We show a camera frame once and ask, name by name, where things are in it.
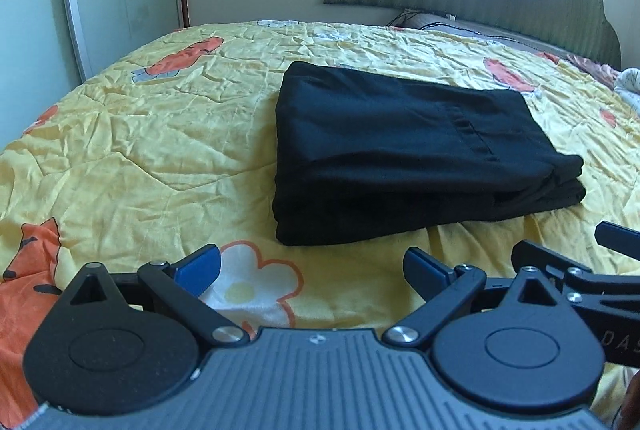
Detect black pants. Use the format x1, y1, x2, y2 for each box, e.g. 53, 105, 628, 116
272, 61, 586, 246

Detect yellow floral bedspread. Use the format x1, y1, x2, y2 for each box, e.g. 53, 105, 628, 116
1, 20, 639, 429

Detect white crumpled blanket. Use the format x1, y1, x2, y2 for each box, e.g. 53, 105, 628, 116
614, 68, 640, 115

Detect grey striped pillow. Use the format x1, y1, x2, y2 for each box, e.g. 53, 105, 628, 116
388, 9, 568, 58

